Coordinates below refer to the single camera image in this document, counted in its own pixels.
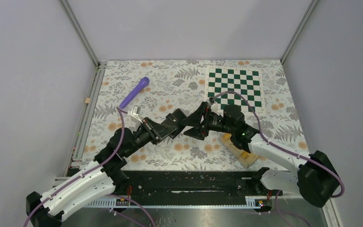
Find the white slotted cable duct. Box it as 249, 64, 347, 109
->
84, 197, 273, 210

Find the purple cable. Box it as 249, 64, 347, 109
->
22, 107, 129, 227
212, 91, 346, 199

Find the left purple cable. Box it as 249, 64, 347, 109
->
22, 107, 129, 227

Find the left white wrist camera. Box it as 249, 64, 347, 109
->
128, 105, 142, 124

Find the clear box of cards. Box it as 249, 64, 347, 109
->
219, 133, 260, 168

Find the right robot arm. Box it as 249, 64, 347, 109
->
181, 102, 340, 208

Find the purple toy microphone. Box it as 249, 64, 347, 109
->
119, 77, 150, 109

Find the black leather card holder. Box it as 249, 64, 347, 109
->
162, 108, 187, 139

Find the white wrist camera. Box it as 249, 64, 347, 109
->
207, 97, 219, 112
128, 105, 142, 124

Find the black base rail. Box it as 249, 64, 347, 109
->
113, 170, 278, 207

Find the green white chessboard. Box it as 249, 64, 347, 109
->
204, 66, 266, 115

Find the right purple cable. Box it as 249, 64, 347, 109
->
212, 91, 346, 199

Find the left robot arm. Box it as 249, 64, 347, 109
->
24, 117, 184, 227

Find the floral tablecloth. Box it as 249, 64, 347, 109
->
79, 60, 310, 172

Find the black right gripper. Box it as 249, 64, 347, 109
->
180, 101, 235, 140

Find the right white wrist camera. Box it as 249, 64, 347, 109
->
207, 97, 219, 112

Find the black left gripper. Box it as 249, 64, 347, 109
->
124, 117, 177, 157

